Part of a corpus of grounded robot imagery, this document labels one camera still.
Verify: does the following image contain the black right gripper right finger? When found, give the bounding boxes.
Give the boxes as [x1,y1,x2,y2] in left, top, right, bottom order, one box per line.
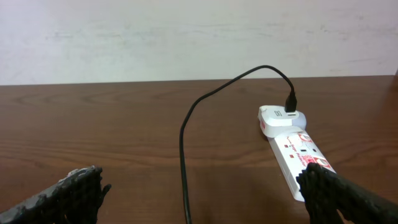
[296,163,397,224]

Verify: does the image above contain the black USB charging cable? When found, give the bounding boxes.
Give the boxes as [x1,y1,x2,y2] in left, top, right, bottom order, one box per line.
[178,65,298,224]

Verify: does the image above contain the white USB wall charger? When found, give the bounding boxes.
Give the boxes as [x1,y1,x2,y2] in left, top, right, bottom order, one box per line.
[257,105,307,138]

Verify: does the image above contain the white power strip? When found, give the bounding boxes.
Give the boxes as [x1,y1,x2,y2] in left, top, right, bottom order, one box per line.
[268,131,335,202]

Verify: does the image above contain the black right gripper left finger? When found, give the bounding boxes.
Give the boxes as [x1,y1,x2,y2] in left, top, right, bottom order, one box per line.
[1,166,111,224]

